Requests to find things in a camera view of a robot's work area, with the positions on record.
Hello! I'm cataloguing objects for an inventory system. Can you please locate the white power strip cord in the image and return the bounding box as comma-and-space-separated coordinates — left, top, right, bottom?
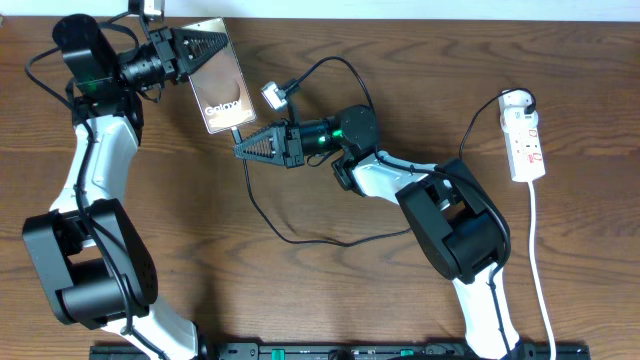
527, 179, 558, 360

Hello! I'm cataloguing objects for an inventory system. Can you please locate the white power strip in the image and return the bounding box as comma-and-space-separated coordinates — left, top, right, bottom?
500, 106, 546, 183

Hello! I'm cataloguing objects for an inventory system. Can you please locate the white usb charger adapter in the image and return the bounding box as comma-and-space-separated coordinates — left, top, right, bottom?
499, 89, 539, 132

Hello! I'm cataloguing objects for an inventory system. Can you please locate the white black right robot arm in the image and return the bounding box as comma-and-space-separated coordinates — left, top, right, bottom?
232, 105, 520, 359

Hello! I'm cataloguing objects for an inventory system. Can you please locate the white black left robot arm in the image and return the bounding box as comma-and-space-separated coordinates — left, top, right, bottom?
22, 14, 229, 359

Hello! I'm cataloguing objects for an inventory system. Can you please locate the black charging cable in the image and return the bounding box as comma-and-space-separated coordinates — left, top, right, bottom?
229, 87, 538, 248

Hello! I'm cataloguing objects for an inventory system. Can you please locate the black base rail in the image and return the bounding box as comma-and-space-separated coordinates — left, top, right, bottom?
88, 342, 591, 360

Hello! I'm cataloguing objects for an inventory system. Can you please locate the Galaxy smartphone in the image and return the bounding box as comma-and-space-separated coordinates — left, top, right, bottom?
181, 17, 256, 134

